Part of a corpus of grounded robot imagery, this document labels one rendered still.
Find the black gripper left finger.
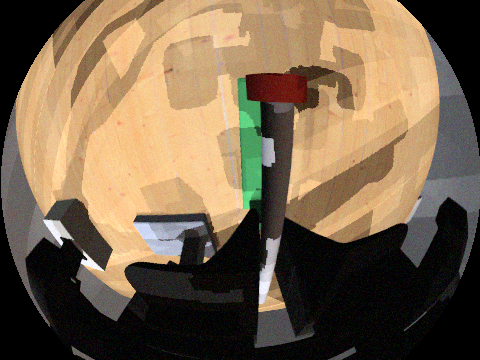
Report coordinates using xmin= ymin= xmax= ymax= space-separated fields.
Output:
xmin=124 ymin=209 xmax=260 ymax=345

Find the grey pin with red cap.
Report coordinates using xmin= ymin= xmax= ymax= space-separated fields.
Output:
xmin=245 ymin=73 xmax=308 ymax=304

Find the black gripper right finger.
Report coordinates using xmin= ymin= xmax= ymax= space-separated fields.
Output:
xmin=273 ymin=217 xmax=408 ymax=339

